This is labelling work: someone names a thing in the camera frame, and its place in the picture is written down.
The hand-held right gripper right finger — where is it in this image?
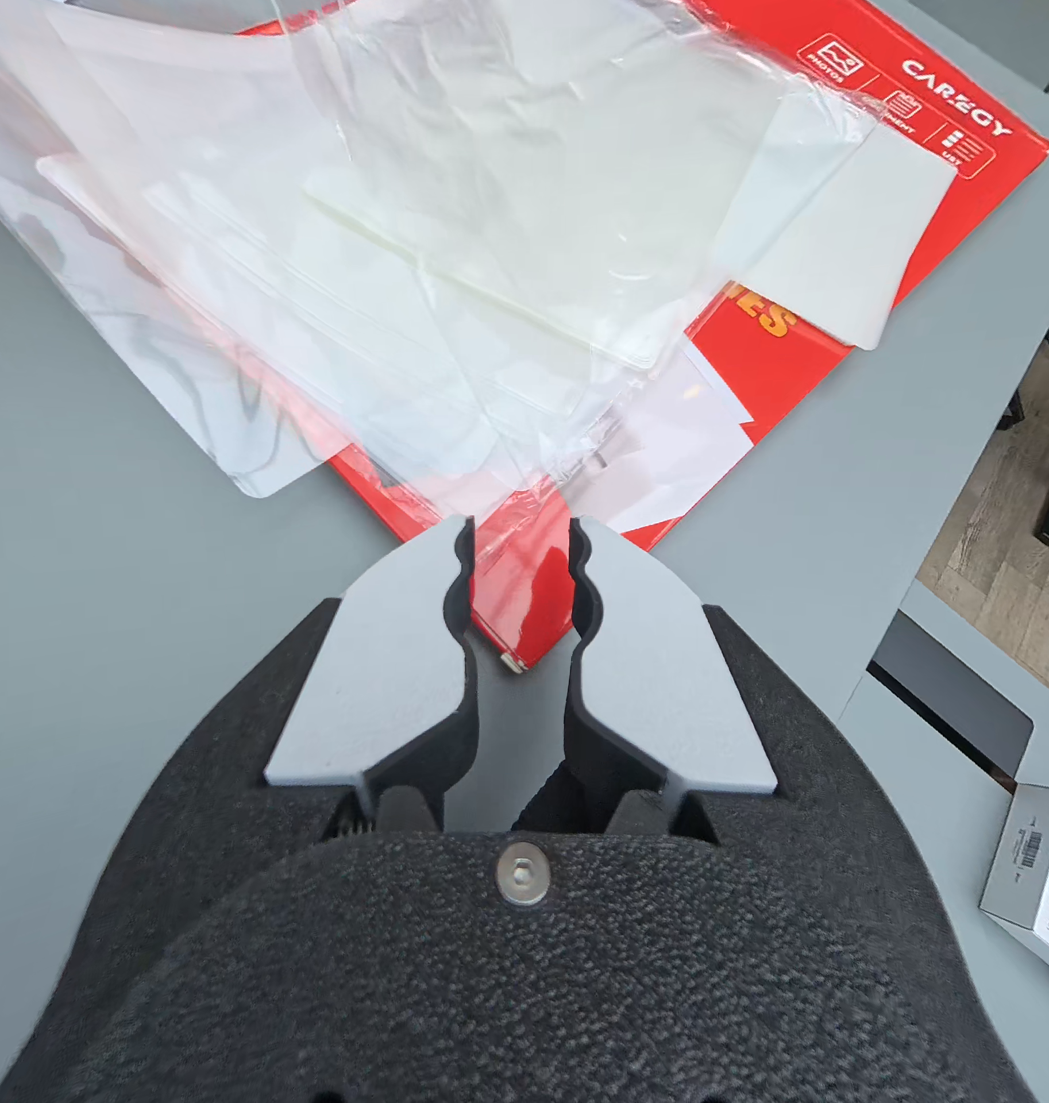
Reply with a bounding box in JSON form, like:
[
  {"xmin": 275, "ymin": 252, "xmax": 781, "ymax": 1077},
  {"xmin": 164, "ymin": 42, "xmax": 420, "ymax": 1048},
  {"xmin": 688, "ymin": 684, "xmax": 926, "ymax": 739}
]
[{"xmin": 564, "ymin": 515, "xmax": 781, "ymax": 835}]

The small white laminating pouch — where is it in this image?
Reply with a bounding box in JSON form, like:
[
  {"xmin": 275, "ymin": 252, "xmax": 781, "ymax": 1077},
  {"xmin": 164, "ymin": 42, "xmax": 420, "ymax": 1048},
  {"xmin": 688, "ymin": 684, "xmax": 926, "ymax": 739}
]
[{"xmin": 708, "ymin": 88, "xmax": 962, "ymax": 352}]

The stack of medium laminating pouches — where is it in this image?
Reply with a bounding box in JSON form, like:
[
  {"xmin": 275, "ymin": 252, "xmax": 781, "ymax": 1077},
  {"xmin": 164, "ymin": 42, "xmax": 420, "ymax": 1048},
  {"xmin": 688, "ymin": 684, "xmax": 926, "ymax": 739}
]
[{"xmin": 303, "ymin": 162, "xmax": 674, "ymax": 373}]

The clear plastic bag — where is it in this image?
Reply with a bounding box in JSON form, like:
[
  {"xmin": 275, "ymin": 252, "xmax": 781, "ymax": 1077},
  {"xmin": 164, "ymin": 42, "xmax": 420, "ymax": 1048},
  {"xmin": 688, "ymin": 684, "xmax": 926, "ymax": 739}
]
[{"xmin": 266, "ymin": 0, "xmax": 889, "ymax": 570}]

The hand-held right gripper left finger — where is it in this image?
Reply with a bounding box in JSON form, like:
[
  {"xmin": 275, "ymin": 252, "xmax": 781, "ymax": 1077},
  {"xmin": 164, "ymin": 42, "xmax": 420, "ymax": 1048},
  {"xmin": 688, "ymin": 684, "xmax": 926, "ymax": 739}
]
[{"xmin": 264, "ymin": 515, "xmax": 493, "ymax": 835}]

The small white grey box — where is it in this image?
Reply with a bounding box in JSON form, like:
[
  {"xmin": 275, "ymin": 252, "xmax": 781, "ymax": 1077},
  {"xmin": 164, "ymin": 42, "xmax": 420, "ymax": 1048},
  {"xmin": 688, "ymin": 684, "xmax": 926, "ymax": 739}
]
[{"xmin": 978, "ymin": 781, "xmax": 1049, "ymax": 996}]

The red cardboard box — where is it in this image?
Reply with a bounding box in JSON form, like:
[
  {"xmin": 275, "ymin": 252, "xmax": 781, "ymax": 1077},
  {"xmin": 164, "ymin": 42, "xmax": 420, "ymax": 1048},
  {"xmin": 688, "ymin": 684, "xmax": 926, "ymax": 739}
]
[{"xmin": 232, "ymin": 0, "xmax": 1049, "ymax": 675}]

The large clear laminating pouch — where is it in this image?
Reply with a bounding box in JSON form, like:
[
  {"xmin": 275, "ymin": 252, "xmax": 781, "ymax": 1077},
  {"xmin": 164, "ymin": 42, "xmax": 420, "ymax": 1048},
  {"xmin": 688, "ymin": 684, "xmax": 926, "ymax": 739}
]
[{"xmin": 0, "ymin": 0, "xmax": 379, "ymax": 501}]

